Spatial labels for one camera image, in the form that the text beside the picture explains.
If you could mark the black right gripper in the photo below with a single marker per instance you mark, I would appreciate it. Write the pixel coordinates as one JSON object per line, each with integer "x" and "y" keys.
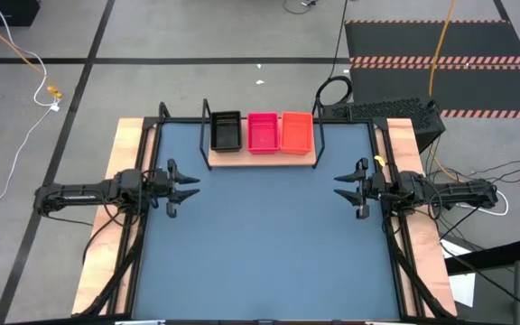
{"x": 373, "y": 187}

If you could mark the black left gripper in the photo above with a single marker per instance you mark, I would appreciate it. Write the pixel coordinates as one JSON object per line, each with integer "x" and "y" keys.
{"x": 160, "y": 187}

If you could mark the black plastic basket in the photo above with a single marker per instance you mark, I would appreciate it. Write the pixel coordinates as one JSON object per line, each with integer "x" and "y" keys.
{"x": 226, "y": 135}
{"x": 226, "y": 149}

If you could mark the orange plastic basket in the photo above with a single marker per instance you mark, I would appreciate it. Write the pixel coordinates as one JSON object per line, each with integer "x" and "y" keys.
{"x": 297, "y": 152}
{"x": 296, "y": 133}

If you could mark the red plastic basket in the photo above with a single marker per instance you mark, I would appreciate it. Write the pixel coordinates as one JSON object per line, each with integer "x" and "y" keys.
{"x": 263, "y": 135}
{"x": 263, "y": 152}

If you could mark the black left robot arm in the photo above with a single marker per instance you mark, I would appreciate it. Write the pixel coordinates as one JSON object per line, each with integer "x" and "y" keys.
{"x": 84, "y": 193}

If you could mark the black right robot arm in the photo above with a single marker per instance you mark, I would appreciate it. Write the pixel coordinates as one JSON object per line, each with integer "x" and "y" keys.
{"x": 449, "y": 193}

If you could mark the yellow tag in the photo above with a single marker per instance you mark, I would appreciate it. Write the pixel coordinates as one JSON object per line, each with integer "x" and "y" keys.
{"x": 379, "y": 160}

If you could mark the white paper sheet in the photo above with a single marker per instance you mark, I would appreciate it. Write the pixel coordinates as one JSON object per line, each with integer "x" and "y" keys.
{"x": 461, "y": 289}

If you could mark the black mat with striped edge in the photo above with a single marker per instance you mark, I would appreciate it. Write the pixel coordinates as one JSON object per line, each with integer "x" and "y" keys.
{"x": 404, "y": 40}
{"x": 481, "y": 88}

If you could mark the black box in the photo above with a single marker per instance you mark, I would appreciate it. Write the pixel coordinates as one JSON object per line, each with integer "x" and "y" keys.
{"x": 2, "y": 11}

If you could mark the black table frame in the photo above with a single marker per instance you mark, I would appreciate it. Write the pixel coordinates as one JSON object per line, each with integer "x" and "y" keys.
{"x": 183, "y": 120}

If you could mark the wooden shelf with black frame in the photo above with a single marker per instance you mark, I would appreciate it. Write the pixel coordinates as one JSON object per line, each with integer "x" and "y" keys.
{"x": 260, "y": 160}

